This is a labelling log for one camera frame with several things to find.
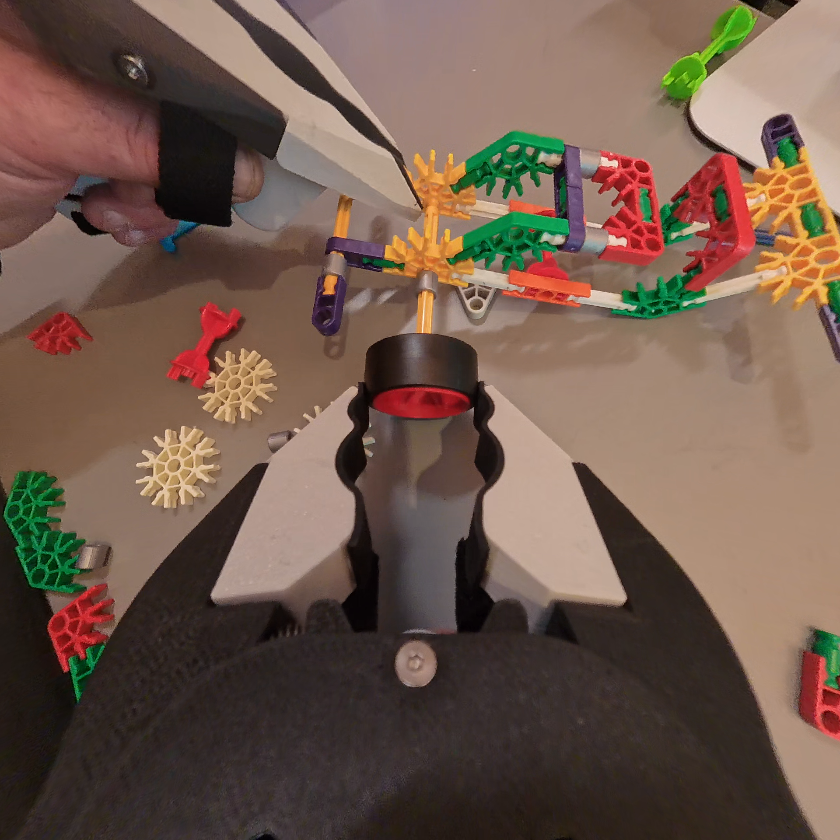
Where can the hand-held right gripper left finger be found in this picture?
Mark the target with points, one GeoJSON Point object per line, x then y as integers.
{"type": "Point", "coordinates": [289, 538]}

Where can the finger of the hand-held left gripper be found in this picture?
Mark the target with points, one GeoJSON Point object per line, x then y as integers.
{"type": "Point", "coordinates": [341, 164]}
{"type": "Point", "coordinates": [334, 59]}

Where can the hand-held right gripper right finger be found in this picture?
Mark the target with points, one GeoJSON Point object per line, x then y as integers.
{"type": "Point", "coordinates": [551, 538]}

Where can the purple and yellow rod assembly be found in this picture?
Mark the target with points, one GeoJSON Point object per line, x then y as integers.
{"type": "Point", "coordinates": [328, 302]}

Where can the black wheel red hub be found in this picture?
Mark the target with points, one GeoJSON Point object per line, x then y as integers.
{"type": "Point", "coordinates": [420, 361]}

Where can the red and green toy model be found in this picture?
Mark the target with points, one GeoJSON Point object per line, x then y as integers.
{"type": "Point", "coordinates": [577, 197]}

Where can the white rod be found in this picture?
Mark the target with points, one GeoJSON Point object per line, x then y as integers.
{"type": "Point", "coordinates": [728, 287]}

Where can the short green rod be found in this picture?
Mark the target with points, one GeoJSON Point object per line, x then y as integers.
{"type": "Point", "coordinates": [789, 152]}
{"type": "Point", "coordinates": [814, 220]}

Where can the person's left hand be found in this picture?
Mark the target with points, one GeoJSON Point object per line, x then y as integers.
{"type": "Point", "coordinates": [79, 144]}

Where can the grey spacer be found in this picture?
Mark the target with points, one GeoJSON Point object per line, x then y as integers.
{"type": "Point", "coordinates": [96, 556]}
{"type": "Point", "coordinates": [279, 440]}

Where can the light grey wedge connector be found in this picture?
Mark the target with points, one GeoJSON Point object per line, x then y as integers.
{"type": "Point", "coordinates": [474, 292]}

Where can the red double-ended connector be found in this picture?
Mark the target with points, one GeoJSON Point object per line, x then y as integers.
{"type": "Point", "coordinates": [203, 344]}

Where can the red fan connector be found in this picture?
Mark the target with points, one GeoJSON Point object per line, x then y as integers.
{"type": "Point", "coordinates": [79, 627]}

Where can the red connector piece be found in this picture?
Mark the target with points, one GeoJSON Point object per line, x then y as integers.
{"type": "Point", "coordinates": [59, 334]}

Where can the lime green double-ended connector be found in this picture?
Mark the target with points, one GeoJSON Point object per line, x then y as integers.
{"type": "Point", "coordinates": [709, 52]}

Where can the white document stand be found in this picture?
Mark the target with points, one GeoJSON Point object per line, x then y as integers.
{"type": "Point", "coordinates": [774, 98]}

